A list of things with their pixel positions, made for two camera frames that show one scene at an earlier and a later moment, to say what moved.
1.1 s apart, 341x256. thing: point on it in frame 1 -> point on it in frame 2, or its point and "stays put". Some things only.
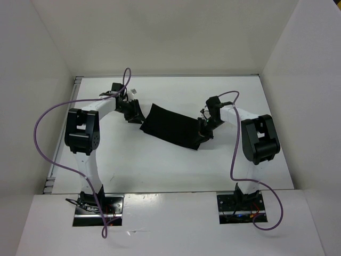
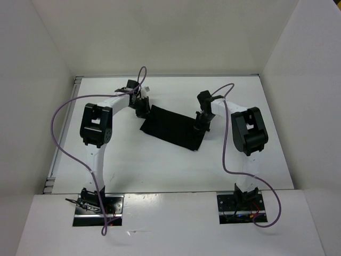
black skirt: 176,127 stays put
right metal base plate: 235,209 stays put
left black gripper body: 127,108 -> 133,106
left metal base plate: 88,213 stays put
